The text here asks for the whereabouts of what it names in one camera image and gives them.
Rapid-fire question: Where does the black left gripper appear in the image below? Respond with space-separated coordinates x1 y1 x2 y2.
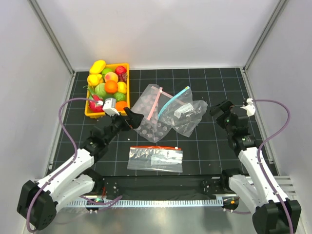
105 107 143 145

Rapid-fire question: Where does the bumpy green lime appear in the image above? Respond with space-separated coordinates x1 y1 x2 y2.
113 92 126 102

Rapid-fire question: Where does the large orange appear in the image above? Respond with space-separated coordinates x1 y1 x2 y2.
105 80 118 94

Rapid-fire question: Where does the blue zipper clear bag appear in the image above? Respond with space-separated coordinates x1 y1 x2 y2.
158 86 208 137

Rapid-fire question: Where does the small orange tangerine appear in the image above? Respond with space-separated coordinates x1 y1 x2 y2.
115 101 127 112

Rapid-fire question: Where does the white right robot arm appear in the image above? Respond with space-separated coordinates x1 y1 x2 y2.
210 98 301 234

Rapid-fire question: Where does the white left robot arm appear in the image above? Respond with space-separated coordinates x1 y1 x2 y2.
17 107 144 233

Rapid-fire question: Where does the pink zipper dotted bag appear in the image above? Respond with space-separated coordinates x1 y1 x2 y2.
131 84 172 143

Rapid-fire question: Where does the red zipper clear bag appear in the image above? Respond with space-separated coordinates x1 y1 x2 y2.
127 146 183 173

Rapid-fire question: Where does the yellow lemon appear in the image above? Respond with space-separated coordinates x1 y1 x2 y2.
117 81 127 94

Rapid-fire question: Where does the pink dragon fruit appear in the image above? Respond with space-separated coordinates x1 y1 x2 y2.
84 85 103 113

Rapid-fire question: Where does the green cabbage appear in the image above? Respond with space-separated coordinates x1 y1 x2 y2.
95 83 107 98

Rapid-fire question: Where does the yellow plastic fruit tray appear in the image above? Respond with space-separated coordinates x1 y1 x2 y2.
86 60 130 115

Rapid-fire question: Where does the peach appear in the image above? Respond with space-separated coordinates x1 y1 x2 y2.
104 72 119 82

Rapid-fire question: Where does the red pomegranate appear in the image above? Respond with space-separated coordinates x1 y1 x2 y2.
115 66 127 76

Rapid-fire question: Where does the green apple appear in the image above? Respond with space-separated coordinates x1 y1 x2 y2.
101 68 114 76

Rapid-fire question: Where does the yellow starfruit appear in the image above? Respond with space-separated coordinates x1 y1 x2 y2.
87 74 104 87

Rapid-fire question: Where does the yellow mango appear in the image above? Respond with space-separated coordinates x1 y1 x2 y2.
89 60 106 75

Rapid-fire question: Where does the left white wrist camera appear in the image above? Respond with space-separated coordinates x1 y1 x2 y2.
97 98 120 116

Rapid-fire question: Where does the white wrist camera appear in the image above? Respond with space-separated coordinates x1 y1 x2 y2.
97 98 120 116
240 98 256 117

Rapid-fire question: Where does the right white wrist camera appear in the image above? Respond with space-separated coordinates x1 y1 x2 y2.
240 98 256 117

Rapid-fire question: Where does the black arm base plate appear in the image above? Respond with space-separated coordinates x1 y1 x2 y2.
88 175 236 201

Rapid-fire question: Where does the perforated metal rail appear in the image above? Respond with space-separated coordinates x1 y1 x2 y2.
66 198 223 208

